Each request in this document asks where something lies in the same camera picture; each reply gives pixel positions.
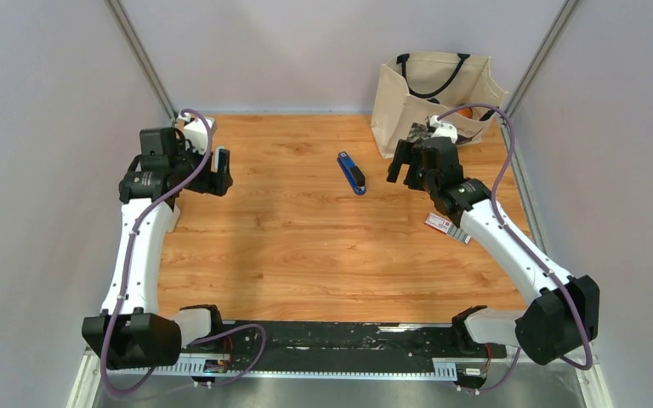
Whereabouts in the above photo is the red white staple box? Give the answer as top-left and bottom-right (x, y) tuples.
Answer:
(424, 212), (471, 245)

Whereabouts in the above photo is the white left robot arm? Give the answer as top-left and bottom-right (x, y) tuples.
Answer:
(82, 120), (233, 371)

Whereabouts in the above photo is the orange ball in bag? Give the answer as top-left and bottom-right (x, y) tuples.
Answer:
(457, 107), (474, 119)

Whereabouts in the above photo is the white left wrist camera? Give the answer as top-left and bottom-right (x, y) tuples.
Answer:
(179, 113), (216, 155)

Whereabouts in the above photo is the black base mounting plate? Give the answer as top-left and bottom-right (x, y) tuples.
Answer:
(187, 320), (507, 372)

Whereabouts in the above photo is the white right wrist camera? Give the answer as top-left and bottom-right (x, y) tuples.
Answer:
(428, 116), (458, 144)

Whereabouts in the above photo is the slotted white cable duct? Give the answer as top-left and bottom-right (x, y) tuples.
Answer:
(103, 360), (458, 382)

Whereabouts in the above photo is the blue black stapler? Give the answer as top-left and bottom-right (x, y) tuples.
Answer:
(337, 151), (366, 196)

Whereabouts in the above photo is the beige canvas tote bag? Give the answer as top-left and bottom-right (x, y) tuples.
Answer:
(371, 52), (508, 158)

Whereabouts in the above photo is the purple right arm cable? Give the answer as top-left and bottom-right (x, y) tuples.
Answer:
(436, 103), (594, 394)

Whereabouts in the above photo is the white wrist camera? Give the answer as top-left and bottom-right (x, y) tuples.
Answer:
(428, 116), (458, 144)
(179, 113), (216, 155)

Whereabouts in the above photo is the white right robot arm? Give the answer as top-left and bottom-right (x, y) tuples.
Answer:
(387, 137), (600, 370)

